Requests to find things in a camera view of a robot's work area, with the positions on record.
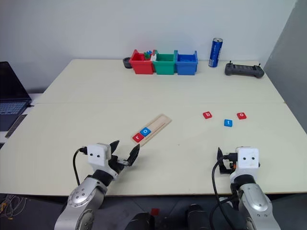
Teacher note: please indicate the blue toy brick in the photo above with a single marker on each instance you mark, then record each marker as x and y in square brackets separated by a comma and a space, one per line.
[149, 51]

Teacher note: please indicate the blue drink can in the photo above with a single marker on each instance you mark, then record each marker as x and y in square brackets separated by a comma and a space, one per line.
[215, 52]

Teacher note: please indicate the small red floor object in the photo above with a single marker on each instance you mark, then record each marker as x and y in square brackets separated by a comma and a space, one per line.
[155, 211]

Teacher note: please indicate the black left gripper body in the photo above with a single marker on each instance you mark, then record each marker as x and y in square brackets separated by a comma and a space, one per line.
[116, 165]

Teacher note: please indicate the dark laptop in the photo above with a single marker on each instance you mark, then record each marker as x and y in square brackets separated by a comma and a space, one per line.
[9, 95]

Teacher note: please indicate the black laptop plug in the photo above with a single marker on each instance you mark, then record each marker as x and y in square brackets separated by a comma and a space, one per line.
[31, 105]

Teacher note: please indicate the grey handheld controller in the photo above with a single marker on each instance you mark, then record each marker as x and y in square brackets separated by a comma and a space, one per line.
[243, 70]

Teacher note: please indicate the dark rounded shape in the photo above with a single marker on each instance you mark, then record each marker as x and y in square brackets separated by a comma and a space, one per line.
[197, 216]
[141, 221]

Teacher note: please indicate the wooden tile holder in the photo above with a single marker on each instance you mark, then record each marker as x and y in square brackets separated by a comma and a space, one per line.
[158, 122]

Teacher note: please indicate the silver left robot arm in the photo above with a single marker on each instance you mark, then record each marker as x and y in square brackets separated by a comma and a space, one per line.
[81, 194]

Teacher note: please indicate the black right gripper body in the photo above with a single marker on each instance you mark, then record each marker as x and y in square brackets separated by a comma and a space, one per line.
[227, 165]

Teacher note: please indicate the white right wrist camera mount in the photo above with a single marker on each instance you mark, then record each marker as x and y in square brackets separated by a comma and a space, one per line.
[247, 161]

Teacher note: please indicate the blue letter tile o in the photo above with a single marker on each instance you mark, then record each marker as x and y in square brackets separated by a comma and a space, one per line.
[145, 131]

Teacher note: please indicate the red letter tile o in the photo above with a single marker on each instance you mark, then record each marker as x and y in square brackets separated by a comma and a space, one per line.
[241, 115]

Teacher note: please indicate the red letter tile r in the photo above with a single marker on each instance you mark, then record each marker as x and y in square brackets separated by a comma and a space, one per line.
[138, 137]

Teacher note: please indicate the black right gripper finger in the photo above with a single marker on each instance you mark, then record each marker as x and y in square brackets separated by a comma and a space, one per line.
[219, 155]

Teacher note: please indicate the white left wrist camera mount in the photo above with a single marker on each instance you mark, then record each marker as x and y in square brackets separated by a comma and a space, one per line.
[96, 153]

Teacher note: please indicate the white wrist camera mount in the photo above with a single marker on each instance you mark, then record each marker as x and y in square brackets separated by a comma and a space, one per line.
[96, 153]
[247, 161]

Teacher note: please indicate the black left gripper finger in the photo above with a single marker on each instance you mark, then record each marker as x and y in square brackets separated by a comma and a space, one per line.
[133, 154]
[114, 146]

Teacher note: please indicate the white toy brick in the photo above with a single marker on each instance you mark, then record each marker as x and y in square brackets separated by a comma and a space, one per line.
[153, 57]

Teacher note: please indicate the blue letter tile t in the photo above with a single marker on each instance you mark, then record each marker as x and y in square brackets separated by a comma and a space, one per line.
[228, 123]

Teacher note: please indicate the red letter tile b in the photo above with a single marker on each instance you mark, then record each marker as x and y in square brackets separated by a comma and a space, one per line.
[207, 115]

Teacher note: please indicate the green toy brick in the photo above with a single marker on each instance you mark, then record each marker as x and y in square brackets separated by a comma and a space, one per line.
[146, 55]

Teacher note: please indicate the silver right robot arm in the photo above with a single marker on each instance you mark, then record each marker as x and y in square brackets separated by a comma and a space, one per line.
[254, 198]

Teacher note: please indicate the red plastic bin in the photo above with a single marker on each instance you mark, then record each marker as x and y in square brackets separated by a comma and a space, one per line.
[141, 65]

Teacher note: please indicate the black round holder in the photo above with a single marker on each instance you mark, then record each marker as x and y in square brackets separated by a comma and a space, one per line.
[126, 62]

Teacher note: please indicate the green plastic bin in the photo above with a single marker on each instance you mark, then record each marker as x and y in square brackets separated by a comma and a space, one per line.
[164, 65]

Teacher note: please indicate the blue plastic bin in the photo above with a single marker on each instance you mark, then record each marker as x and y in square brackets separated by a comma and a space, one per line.
[185, 67]

